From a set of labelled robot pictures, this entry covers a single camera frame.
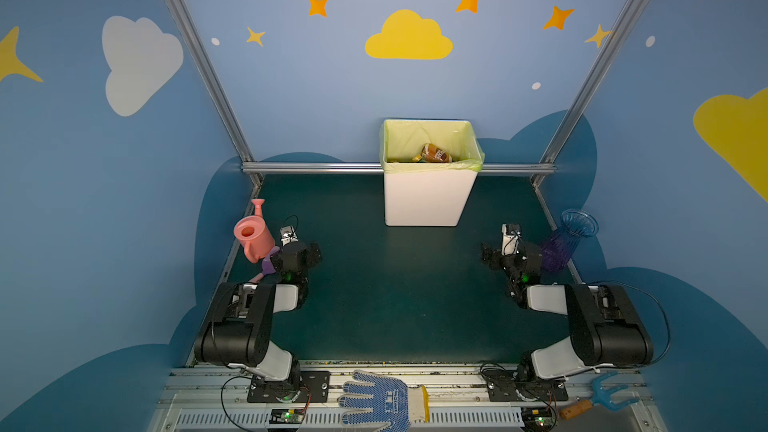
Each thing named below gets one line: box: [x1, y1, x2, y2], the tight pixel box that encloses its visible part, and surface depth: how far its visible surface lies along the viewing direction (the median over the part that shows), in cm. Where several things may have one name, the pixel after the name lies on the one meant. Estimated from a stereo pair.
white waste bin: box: [384, 171, 479, 227], surface depth 95 cm
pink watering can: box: [233, 198, 275, 263], surface depth 93 cm
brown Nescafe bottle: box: [420, 143, 452, 163], surface depth 100 cm
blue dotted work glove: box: [338, 370, 430, 432], surface depth 73 cm
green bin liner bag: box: [380, 119, 485, 173], surface depth 100 cm
